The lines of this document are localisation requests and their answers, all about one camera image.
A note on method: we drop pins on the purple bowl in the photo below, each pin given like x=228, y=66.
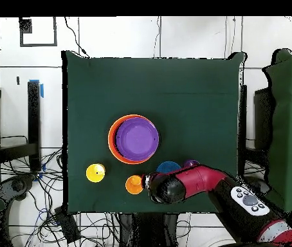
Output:
x=137, y=139

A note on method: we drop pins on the large orange bowl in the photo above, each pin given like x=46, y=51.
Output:
x=110, y=144

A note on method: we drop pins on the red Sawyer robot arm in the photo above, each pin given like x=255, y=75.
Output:
x=200, y=177

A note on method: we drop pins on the orange cup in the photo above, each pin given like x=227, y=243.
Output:
x=133, y=184

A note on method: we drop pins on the small blue bowl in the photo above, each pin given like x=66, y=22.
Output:
x=169, y=167

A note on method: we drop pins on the purple cup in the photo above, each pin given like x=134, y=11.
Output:
x=191, y=163

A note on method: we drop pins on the yellow cup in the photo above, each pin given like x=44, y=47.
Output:
x=95, y=171

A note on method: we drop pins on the black power strip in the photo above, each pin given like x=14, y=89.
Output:
x=67, y=225

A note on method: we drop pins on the dark green table cloth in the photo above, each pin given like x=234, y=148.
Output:
x=148, y=82

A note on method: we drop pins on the black metal stand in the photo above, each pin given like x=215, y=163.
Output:
x=34, y=115

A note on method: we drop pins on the blue tape strip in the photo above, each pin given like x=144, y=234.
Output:
x=41, y=91

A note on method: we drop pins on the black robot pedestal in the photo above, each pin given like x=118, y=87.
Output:
x=148, y=229

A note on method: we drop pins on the black square frame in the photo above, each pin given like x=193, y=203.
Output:
x=25, y=25

